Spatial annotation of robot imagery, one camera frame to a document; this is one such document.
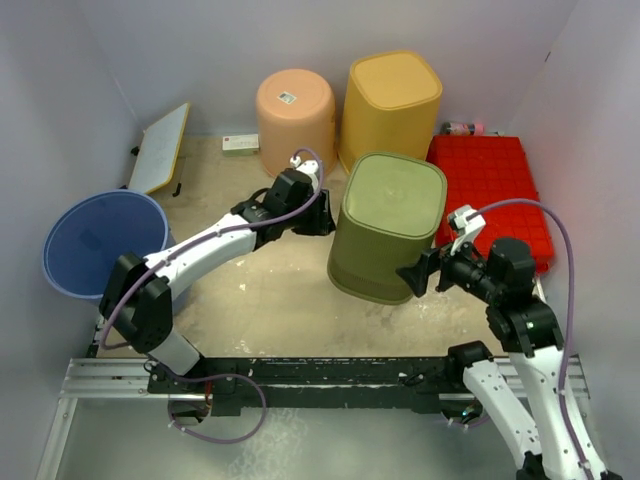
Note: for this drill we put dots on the small pink capped bottle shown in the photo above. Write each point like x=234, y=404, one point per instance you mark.
x=462, y=129

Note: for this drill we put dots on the white yellow-edged board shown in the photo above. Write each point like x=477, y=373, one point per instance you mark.
x=157, y=156

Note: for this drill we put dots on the small white box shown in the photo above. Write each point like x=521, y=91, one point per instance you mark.
x=240, y=145

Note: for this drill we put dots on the yellow mesh plastic basket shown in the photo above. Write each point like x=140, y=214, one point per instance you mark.
x=391, y=105

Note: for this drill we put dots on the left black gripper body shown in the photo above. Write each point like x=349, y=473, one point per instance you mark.
x=313, y=221

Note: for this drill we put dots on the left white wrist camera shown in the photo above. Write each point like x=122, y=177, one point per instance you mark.
x=310, y=168

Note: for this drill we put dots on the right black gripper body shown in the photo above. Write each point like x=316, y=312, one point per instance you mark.
x=465, y=270

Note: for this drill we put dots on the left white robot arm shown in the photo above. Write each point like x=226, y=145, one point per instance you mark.
x=139, y=296

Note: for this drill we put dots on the blue round plastic bucket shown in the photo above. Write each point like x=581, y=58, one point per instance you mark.
x=82, y=247

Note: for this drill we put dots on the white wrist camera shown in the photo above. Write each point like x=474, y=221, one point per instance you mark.
x=310, y=168
x=467, y=224

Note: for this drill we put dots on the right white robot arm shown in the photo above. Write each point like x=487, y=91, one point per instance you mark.
x=545, y=435

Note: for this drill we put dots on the orange round plastic bucket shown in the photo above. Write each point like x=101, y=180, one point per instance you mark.
x=295, y=108

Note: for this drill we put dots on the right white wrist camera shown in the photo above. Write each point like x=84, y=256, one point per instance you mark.
x=467, y=224

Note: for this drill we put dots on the red plastic tray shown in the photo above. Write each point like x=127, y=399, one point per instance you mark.
x=486, y=169

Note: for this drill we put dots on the green mesh plastic basket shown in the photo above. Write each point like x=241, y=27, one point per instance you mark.
x=390, y=212

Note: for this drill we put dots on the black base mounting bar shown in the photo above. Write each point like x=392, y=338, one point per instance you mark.
x=424, y=385

